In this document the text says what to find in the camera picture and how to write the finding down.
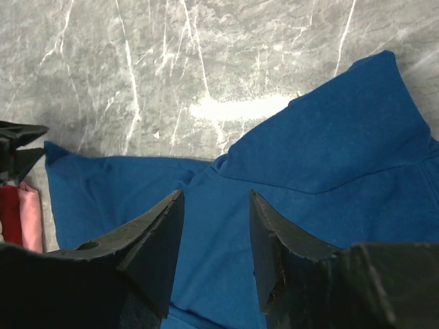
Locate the blue t-shirt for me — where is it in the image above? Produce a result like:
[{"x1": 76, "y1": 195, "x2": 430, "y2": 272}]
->
[{"x1": 44, "y1": 51, "x2": 438, "y2": 328}]

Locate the pink folded t-shirt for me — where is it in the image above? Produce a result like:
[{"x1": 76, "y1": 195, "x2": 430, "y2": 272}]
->
[{"x1": 18, "y1": 182, "x2": 43, "y2": 253}]

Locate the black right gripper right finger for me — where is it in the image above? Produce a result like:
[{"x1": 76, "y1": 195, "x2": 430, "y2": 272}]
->
[{"x1": 249, "y1": 191, "x2": 438, "y2": 328}]

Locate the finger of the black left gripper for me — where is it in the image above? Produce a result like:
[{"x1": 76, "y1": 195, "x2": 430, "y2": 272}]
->
[
  {"x1": 1, "y1": 121, "x2": 49, "y2": 147},
  {"x1": 8, "y1": 148, "x2": 45, "y2": 178}
]

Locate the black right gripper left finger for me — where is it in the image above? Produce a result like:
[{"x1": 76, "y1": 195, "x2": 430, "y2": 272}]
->
[{"x1": 1, "y1": 191, "x2": 185, "y2": 328}]

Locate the red folded t-shirt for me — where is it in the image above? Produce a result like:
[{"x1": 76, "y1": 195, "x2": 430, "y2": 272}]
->
[{"x1": 1, "y1": 186, "x2": 23, "y2": 246}]

